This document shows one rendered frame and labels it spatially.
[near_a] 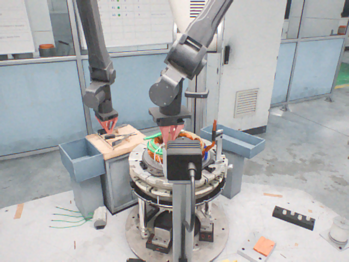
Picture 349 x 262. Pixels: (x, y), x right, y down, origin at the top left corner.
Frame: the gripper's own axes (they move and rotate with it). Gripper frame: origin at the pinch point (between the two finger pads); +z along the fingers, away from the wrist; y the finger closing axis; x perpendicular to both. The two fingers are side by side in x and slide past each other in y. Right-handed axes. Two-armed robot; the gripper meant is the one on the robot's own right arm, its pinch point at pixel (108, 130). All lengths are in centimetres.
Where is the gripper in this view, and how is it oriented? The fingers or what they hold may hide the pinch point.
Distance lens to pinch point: 116.0
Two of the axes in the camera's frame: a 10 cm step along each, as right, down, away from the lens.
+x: 8.0, -2.9, 5.2
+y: 5.9, 4.1, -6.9
